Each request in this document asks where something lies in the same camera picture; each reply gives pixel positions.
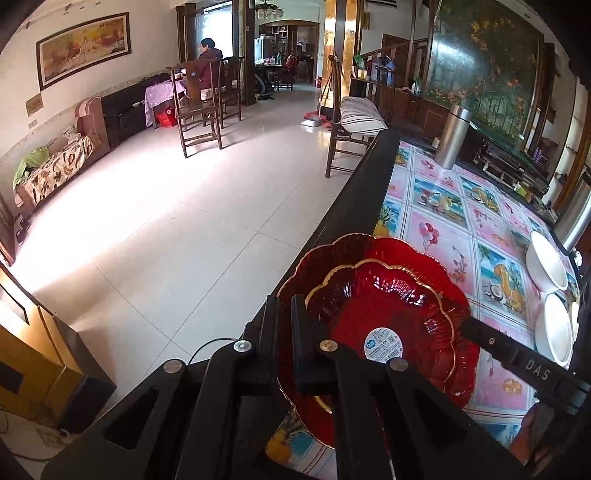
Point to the ceiling chandelier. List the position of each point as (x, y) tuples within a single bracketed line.
[(268, 10)]

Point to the glass top tv stand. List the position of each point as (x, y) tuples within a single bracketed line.
[(508, 161)]

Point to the person's right hand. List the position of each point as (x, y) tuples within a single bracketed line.
[(533, 434)]

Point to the grey dustpan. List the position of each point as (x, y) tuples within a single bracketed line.
[(310, 122)]

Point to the gold wall plaque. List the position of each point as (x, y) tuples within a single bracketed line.
[(33, 105)]

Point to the framed wall painting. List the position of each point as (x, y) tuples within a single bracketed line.
[(83, 48)]

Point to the table with purple cloth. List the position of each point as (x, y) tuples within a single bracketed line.
[(157, 94)]

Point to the dark wooden chair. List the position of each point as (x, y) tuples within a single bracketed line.
[(191, 81), (334, 152), (233, 74)]

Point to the printed plastic tablecloth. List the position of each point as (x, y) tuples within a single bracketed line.
[(461, 221)]

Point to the steel cylinder container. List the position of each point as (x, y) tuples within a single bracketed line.
[(575, 217)]

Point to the striped pillow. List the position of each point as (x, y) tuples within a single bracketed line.
[(362, 115)]

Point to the small red glass plate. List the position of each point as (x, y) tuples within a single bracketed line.
[(369, 304)]

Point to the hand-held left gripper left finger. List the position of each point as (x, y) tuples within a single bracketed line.
[(269, 353)]

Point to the wooden sideboard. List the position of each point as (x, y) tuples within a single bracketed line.
[(415, 110)]

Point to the pink sofa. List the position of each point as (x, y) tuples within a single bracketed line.
[(92, 120)]

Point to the floral mural panel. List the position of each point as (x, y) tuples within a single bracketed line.
[(485, 69)]

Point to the large red glass plate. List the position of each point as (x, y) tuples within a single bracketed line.
[(415, 258)]

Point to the white bowl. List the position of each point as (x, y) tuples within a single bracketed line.
[(554, 328), (575, 319), (547, 261)]

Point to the leaf print blanket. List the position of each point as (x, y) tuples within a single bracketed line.
[(57, 168)]

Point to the red bag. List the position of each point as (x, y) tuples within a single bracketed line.
[(166, 117)]

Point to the wall air conditioner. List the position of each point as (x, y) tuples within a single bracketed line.
[(382, 2)]

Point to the steel thermos bottle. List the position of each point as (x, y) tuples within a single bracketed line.
[(451, 138)]

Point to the black low cabinet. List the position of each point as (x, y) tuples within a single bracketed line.
[(124, 110)]

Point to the white power strip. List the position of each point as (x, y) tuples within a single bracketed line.
[(51, 434)]

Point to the wooden cabinet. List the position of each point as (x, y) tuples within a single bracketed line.
[(41, 350)]

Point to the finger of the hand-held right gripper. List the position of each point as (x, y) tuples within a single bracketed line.
[(508, 353)]

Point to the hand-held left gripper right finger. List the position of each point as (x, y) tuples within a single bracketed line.
[(301, 353)]

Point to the green cushion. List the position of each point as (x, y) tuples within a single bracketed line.
[(30, 161)]

